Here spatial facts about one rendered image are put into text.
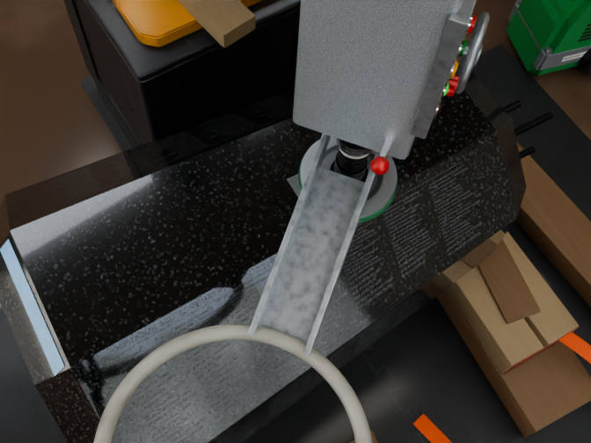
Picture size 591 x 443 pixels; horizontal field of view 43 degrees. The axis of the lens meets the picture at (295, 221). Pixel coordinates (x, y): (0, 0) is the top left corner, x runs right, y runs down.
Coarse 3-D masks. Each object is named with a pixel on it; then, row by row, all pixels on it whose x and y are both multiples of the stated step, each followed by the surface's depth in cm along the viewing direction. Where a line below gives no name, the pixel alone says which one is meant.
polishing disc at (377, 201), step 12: (312, 144) 166; (336, 144) 166; (312, 156) 165; (324, 156) 165; (372, 156) 165; (324, 168) 164; (384, 180) 163; (396, 180) 163; (372, 192) 161; (384, 192) 162; (372, 204) 160; (384, 204) 160
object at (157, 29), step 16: (112, 0) 194; (128, 0) 190; (144, 0) 190; (160, 0) 190; (176, 0) 191; (240, 0) 192; (256, 0) 195; (128, 16) 188; (144, 16) 188; (160, 16) 188; (176, 16) 188; (192, 16) 189; (144, 32) 186; (160, 32) 186; (176, 32) 187; (192, 32) 191
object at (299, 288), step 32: (320, 160) 147; (320, 192) 147; (352, 192) 147; (288, 224) 142; (320, 224) 146; (352, 224) 141; (288, 256) 145; (320, 256) 145; (288, 288) 144; (320, 288) 144; (256, 320) 139; (288, 320) 143; (320, 320) 138
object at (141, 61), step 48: (96, 0) 195; (288, 0) 197; (96, 48) 225; (144, 48) 189; (192, 48) 189; (240, 48) 199; (288, 48) 213; (96, 96) 268; (144, 96) 193; (192, 96) 205; (240, 96) 219
